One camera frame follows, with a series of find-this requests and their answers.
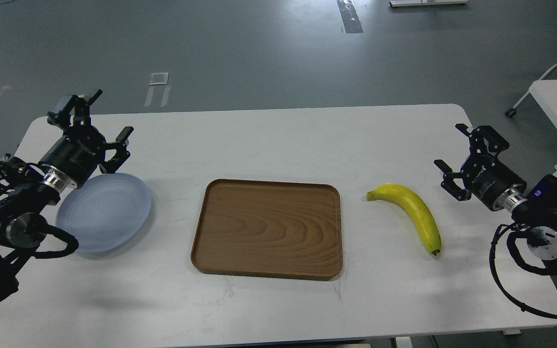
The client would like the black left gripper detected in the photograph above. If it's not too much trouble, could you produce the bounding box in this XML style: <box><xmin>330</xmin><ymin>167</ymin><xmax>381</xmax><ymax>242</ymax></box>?
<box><xmin>38</xmin><ymin>89</ymin><xmax>134</xmax><ymax>188</ymax></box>

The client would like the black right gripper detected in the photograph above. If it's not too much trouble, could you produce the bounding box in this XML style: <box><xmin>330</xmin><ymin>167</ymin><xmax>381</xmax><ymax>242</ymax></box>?
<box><xmin>434</xmin><ymin>123</ymin><xmax>527</xmax><ymax>211</ymax></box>

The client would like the light blue plate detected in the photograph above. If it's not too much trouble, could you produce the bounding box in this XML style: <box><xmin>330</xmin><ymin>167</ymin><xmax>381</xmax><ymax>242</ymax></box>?
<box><xmin>56</xmin><ymin>173</ymin><xmax>152</xmax><ymax>254</ymax></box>

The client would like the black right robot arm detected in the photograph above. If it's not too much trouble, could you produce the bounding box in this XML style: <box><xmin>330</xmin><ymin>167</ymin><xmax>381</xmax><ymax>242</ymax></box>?
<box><xmin>435</xmin><ymin>123</ymin><xmax>557</xmax><ymax>319</ymax></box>

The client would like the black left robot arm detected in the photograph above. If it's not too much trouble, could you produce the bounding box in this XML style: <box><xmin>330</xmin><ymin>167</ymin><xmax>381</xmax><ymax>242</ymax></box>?
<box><xmin>0</xmin><ymin>89</ymin><xmax>133</xmax><ymax>302</ymax></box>

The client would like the yellow banana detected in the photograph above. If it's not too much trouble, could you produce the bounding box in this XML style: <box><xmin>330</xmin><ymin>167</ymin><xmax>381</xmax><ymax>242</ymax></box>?
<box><xmin>366</xmin><ymin>183</ymin><xmax>442</xmax><ymax>256</ymax></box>

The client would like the brown wooden tray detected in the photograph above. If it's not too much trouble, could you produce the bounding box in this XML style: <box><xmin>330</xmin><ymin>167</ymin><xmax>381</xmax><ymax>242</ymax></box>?
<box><xmin>191</xmin><ymin>179</ymin><xmax>343</xmax><ymax>281</ymax></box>

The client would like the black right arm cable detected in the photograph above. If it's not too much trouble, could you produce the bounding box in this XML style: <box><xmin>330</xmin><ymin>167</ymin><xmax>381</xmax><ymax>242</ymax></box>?
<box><xmin>489</xmin><ymin>223</ymin><xmax>557</xmax><ymax>323</ymax></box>

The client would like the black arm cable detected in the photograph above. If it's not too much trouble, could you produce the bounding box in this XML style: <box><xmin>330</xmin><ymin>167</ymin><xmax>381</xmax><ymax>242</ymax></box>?
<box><xmin>489</xmin><ymin>223</ymin><xmax>557</xmax><ymax>323</ymax></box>
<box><xmin>32</xmin><ymin>225</ymin><xmax>79</xmax><ymax>259</ymax></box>

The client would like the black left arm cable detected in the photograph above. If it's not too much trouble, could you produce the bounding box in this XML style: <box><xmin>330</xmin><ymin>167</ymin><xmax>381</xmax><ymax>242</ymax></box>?
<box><xmin>32</xmin><ymin>225</ymin><xmax>79</xmax><ymax>259</ymax></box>

